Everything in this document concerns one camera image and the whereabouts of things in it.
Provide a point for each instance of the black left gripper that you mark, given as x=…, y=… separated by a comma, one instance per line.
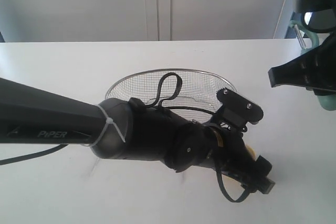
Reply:
x=226, y=153

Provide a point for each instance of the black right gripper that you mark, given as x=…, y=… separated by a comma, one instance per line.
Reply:
x=314, y=70

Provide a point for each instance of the teal handled peeler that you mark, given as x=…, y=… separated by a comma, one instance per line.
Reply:
x=327, y=101

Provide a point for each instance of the yellow lemon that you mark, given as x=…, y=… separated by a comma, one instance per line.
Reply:
x=252, y=153

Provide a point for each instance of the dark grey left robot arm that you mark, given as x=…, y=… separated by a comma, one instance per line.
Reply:
x=133, y=130

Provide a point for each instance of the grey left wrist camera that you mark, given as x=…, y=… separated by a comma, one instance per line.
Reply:
x=236, y=111

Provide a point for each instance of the oval metal wire basket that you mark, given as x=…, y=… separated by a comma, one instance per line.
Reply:
x=196, y=101

